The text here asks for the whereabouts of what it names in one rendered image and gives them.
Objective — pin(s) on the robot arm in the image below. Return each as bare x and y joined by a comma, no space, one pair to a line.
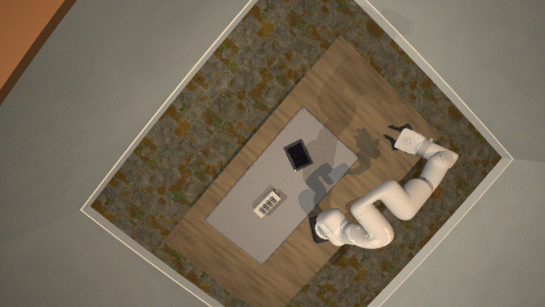
374,231

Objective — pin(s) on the white button panel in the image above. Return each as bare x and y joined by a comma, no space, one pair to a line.
266,203

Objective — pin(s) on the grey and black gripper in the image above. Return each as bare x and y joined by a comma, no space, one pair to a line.
408,141

